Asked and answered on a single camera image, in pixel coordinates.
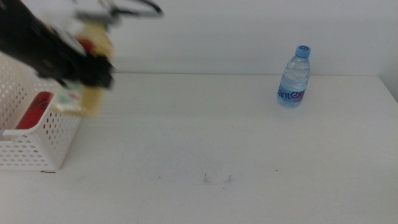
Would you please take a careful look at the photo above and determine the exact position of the white perforated plastic basket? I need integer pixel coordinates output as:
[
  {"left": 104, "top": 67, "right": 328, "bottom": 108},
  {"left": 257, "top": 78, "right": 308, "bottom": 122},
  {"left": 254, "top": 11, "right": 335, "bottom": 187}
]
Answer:
[{"left": 0, "top": 52, "right": 83, "bottom": 171}]

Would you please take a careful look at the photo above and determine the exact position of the yellow juice bottle white cap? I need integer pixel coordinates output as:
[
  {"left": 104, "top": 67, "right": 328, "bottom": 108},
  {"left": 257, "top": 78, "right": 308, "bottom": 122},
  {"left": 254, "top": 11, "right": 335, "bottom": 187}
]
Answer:
[{"left": 51, "top": 23, "right": 115, "bottom": 118}]

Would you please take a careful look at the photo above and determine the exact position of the clear water bottle blue cap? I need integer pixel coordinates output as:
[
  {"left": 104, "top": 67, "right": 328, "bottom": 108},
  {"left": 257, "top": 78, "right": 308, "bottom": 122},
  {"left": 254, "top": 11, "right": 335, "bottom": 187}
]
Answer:
[{"left": 276, "top": 45, "right": 312, "bottom": 109}]

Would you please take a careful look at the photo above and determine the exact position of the red soda can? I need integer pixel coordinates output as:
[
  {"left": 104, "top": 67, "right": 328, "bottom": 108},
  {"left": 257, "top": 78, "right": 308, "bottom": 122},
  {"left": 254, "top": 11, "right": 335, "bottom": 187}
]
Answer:
[{"left": 15, "top": 91, "right": 54, "bottom": 130}]

